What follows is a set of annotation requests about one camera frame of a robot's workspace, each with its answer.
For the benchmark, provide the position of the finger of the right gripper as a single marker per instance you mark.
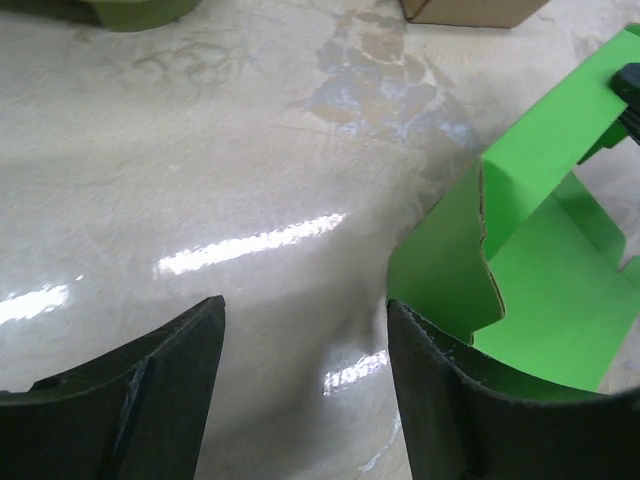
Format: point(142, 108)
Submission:
point(626, 85)

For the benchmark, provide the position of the green paper box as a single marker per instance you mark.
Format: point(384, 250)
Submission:
point(517, 259)

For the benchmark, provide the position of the olive green plastic bin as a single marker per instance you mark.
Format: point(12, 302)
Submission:
point(132, 16)

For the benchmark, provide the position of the brown cardboard box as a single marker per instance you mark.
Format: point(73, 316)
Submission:
point(505, 14)

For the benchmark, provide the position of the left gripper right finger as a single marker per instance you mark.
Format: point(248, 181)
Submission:
point(466, 415)

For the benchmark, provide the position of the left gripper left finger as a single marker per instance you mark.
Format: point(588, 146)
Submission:
point(136, 412)

